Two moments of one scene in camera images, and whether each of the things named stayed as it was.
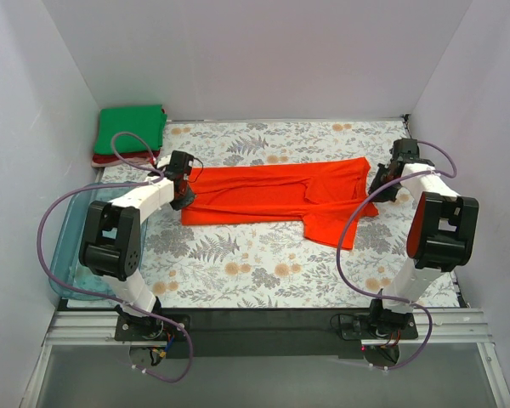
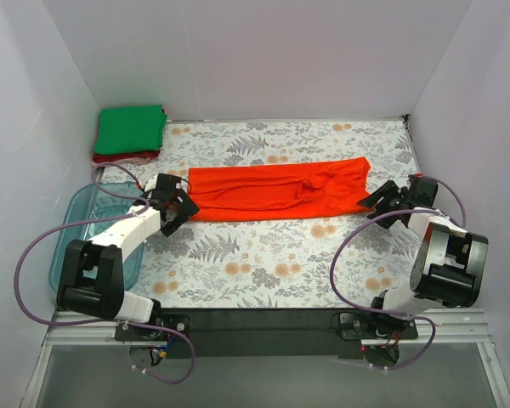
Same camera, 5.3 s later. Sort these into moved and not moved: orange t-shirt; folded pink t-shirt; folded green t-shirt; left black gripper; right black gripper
Moved: right black gripper; orange t-shirt; left black gripper
Not moved: folded pink t-shirt; folded green t-shirt
